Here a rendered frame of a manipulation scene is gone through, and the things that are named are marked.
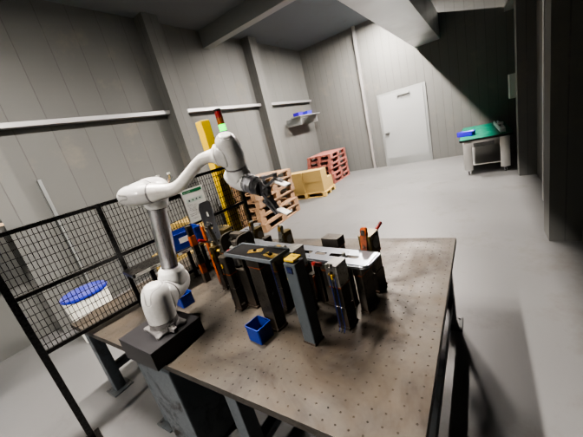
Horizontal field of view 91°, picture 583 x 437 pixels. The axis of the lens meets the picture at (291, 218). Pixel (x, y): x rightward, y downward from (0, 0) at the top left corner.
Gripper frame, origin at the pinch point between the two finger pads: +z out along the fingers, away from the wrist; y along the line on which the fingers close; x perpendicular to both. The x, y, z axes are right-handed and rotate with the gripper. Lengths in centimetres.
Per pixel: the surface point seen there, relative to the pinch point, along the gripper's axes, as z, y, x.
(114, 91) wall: -468, -1, 89
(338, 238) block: -1, -46, 42
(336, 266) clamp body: 20.4, -32.4, 8.7
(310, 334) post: 20, -62, -10
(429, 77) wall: -241, -52, 805
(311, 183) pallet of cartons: -354, -262, 437
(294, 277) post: 10.1, -33.2, -8.5
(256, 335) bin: -4, -70, -25
